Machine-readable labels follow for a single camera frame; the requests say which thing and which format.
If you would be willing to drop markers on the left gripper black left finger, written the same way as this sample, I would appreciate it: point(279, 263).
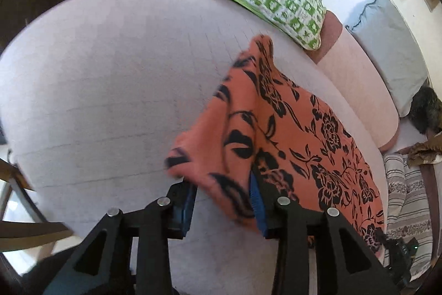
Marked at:
point(128, 253)

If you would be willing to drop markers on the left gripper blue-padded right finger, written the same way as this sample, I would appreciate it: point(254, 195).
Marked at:
point(318, 251)

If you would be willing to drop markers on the orange black floral shirt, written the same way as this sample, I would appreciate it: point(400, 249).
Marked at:
point(260, 124)

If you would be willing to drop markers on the striped floral back cushion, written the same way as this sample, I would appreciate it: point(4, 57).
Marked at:
point(419, 225)

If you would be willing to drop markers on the striped floral pillow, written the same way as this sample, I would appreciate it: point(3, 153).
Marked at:
point(398, 177)

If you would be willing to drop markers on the brown patterned cloth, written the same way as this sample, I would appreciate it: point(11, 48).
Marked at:
point(427, 153)

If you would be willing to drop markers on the wooden chair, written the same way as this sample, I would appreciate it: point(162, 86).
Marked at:
point(26, 234)

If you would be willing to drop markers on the dark furry cushion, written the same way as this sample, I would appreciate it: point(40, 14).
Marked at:
point(425, 113)

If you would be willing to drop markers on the pink quilted mattress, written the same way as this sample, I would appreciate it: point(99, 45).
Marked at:
point(94, 92)

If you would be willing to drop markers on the pink bolster cushion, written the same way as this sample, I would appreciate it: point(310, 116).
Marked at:
point(344, 62)

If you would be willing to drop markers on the grey blue pillow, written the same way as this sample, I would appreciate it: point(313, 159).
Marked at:
point(383, 34)

